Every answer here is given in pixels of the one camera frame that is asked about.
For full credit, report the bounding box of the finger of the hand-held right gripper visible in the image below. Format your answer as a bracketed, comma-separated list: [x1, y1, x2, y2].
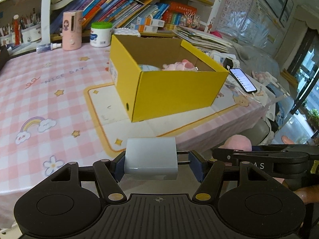
[211, 147, 244, 164]

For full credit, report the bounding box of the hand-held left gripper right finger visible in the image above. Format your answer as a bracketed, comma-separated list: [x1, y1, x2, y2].
[188, 150, 272, 202]

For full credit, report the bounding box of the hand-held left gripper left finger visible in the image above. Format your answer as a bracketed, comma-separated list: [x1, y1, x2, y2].
[47, 152, 127, 203]

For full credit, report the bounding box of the white rectangular block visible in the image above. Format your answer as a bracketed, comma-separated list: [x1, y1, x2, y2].
[124, 137, 178, 181]

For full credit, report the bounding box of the yellow cardboard box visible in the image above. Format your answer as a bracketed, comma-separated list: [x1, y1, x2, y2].
[109, 34, 230, 123]

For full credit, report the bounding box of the pink plush paw toy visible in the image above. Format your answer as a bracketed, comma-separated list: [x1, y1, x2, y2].
[162, 59, 198, 71]

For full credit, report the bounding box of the person's right forearm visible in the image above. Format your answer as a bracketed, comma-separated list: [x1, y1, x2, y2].
[274, 178, 319, 205]

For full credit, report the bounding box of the person's pink clothed leg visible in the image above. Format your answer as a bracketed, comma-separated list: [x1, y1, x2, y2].
[223, 134, 252, 152]

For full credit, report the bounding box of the grey chair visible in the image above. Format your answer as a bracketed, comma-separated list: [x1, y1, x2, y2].
[239, 119, 272, 146]

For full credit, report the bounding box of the black smartphone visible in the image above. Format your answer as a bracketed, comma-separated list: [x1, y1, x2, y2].
[229, 68, 258, 93]

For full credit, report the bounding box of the glass balcony door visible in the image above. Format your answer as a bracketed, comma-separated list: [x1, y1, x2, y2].
[287, 17, 319, 140]

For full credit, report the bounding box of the pink white plush toy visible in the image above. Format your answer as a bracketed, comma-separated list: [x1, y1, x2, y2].
[252, 70, 277, 85]

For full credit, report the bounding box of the white power strip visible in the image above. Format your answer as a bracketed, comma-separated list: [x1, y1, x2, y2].
[208, 50, 236, 68]

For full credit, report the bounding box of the grey blanket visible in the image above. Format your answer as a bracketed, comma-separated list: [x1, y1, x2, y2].
[232, 40, 282, 80]

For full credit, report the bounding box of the pink checked tablecloth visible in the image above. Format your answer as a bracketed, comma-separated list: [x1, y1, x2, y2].
[0, 41, 268, 197]

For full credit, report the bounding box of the stack of papers and booklets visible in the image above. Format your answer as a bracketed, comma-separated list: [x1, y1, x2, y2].
[172, 26, 235, 53]

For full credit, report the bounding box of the white jar green lid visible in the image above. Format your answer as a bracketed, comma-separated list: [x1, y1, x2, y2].
[90, 22, 113, 47]

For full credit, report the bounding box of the colourful beaded ornament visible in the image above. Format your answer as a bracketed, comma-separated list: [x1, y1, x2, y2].
[182, 11, 201, 28]

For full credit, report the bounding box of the small spray bottle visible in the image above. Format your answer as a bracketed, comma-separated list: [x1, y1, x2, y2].
[36, 43, 62, 53]

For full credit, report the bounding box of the white orange blue carton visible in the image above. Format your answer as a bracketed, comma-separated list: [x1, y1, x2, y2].
[137, 16, 165, 27]
[131, 22, 159, 33]

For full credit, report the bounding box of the pink cylindrical humidifier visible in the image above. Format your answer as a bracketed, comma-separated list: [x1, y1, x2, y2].
[62, 10, 83, 51]

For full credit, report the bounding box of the red boxed book set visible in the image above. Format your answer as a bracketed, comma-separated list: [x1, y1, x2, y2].
[163, 2, 197, 29]

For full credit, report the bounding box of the row of colourful books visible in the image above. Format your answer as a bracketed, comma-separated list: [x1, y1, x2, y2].
[50, 0, 170, 34]

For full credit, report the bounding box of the black tray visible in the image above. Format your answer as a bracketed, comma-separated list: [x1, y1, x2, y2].
[0, 45, 12, 70]

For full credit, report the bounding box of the white pen holder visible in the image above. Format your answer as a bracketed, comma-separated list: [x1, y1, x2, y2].
[0, 31, 15, 46]
[21, 25, 41, 43]

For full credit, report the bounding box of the white bookshelf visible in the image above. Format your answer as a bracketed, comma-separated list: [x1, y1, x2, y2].
[0, 0, 225, 55]

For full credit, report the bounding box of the pale wall chart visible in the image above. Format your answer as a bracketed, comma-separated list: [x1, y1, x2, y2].
[243, 0, 280, 53]

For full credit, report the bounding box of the alphabet wall poster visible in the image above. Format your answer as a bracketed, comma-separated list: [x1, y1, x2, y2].
[216, 0, 255, 38]

